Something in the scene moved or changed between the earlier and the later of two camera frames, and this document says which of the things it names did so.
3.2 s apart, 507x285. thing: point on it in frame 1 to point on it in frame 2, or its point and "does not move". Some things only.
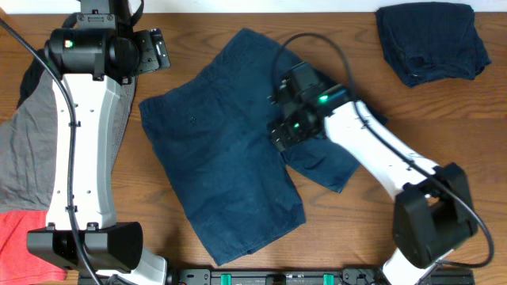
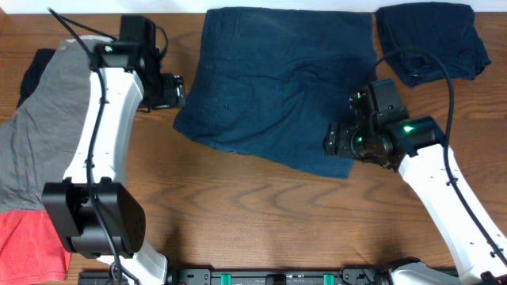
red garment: x=17 y=265 does not move
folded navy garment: x=428 y=40 does not move
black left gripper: x=150 y=51 to x=174 y=92
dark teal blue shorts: x=213 y=127 to x=268 y=81
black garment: x=32 y=75 does not move
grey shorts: x=28 y=145 does not move
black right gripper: x=281 y=134 to x=337 y=142
